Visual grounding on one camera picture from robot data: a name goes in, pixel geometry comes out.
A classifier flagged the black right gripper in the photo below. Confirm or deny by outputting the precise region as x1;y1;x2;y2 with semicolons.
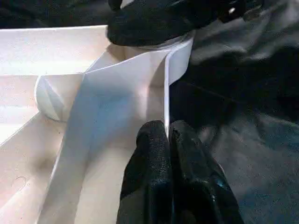
210;0;271;23

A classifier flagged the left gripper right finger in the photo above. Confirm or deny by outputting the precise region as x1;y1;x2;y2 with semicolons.
169;120;245;224

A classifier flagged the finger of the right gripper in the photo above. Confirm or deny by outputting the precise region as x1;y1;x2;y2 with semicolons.
106;0;225;47
108;0;123;12

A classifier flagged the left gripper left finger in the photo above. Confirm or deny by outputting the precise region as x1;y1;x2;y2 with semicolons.
116;120;174;224

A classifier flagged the white plastic table leg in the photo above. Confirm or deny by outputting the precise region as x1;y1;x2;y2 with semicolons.
137;32;195;51

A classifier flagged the white plastic table top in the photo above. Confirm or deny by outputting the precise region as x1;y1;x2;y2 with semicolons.
0;25;195;224

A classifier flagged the black plastic mat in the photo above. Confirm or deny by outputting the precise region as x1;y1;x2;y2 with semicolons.
0;0;299;224

